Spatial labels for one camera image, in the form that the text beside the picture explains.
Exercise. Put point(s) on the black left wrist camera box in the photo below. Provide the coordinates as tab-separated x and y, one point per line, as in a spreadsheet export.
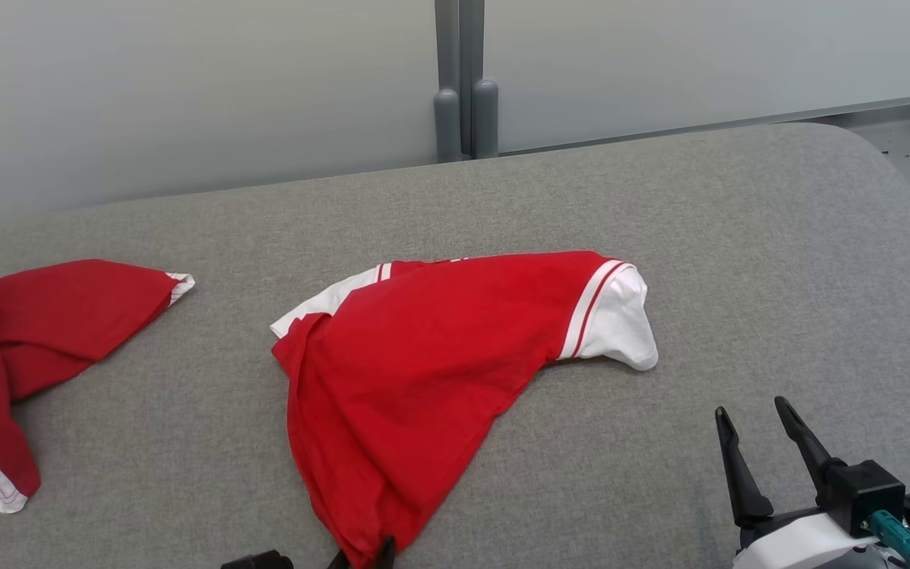
257	561

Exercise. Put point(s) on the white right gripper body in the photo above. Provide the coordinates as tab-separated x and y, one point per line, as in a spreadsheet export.
795	545

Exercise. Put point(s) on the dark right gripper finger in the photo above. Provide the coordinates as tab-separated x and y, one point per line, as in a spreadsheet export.
746	490
801	431

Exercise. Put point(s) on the grey double partition post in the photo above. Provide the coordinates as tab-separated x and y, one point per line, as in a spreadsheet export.
467	71

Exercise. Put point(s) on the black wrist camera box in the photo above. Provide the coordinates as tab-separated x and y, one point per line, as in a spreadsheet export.
862	494
257	561

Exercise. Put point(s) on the teal right camera connector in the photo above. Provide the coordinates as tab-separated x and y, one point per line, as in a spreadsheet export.
893	533

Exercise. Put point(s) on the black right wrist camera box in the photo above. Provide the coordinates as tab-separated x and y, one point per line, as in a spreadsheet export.
862	494

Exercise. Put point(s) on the red jersey with white sleeves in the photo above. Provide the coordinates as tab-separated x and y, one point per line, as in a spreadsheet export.
423	356

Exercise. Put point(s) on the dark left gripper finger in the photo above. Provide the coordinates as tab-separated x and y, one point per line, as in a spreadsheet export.
386	555
340	562

